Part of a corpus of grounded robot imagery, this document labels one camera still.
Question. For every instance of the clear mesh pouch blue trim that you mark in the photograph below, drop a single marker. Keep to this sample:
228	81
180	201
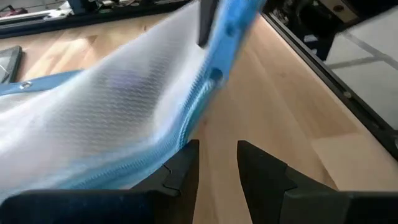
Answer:
109	109

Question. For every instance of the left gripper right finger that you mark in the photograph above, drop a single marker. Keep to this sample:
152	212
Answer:
264	186

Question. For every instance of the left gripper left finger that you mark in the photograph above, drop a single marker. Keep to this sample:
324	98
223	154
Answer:
186	174

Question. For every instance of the background robot station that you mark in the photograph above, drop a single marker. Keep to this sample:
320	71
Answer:
46	16

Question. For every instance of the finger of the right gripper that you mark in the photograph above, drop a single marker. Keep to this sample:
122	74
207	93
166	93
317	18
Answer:
206	21

